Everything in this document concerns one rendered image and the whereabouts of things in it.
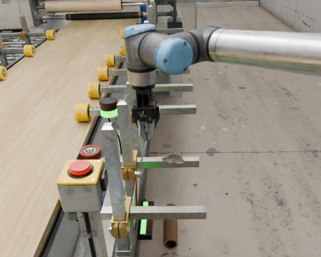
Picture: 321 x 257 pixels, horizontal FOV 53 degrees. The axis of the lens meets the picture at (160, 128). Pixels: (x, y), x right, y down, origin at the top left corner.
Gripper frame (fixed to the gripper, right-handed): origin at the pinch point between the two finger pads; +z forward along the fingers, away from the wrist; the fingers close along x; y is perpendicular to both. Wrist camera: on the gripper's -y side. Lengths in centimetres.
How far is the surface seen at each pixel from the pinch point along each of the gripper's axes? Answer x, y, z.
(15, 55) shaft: -124, -171, 20
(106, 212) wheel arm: -12.7, 19.1, 16.6
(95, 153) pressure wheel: -20.3, -5.0, 10.0
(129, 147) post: -6.8, -1.6, 5.4
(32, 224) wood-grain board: -31.0, 29.5, 10.8
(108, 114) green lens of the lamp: -12.3, -0.3, -8.0
